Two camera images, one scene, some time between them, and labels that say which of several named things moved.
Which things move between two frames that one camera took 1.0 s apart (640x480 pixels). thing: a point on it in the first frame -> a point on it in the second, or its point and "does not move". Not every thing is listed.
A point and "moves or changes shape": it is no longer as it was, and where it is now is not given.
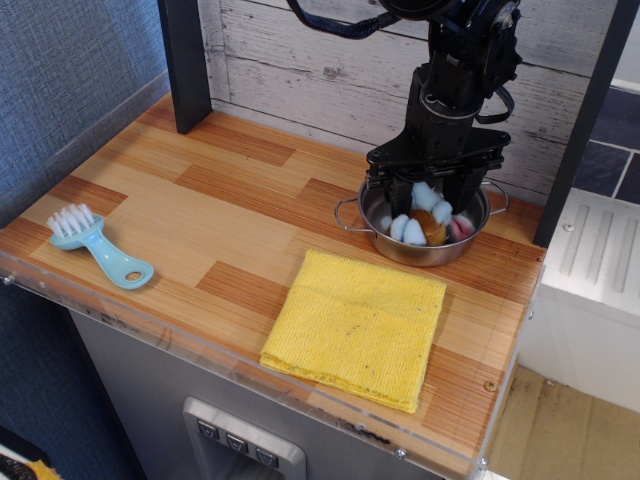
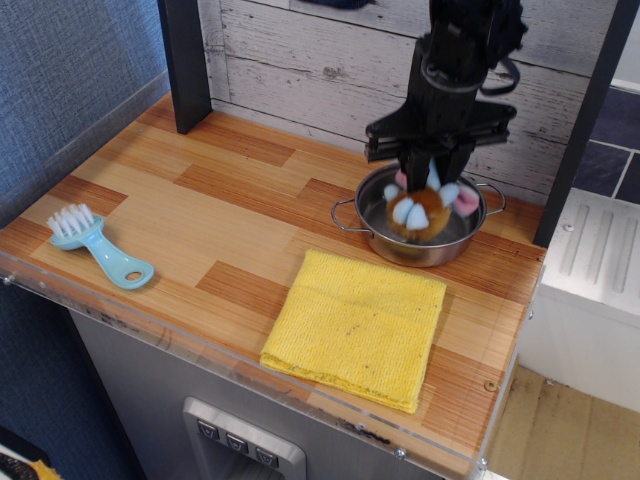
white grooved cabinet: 583,327 does not move
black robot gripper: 439,137 -> 436,119
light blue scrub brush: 75,225 does not move
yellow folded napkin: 361,329 does not move
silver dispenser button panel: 226,446 does not move
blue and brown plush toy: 430,222 moves or changes shape
